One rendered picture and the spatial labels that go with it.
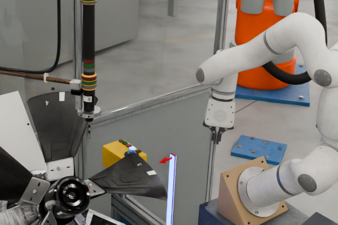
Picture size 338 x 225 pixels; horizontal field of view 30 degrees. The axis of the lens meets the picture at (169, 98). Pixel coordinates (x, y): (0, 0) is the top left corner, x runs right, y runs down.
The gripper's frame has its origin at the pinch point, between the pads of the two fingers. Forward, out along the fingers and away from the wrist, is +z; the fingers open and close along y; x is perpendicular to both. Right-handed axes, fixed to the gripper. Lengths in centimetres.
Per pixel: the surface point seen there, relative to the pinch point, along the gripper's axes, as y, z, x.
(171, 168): -14.5, 11.2, -5.8
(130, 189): -27.1, 10.4, -25.7
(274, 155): 62, 99, 218
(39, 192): -53, 8, -39
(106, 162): -39.7, 23.3, 18.0
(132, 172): -27.4, 8.9, -16.6
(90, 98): -41, -22, -34
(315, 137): 99, 97, 257
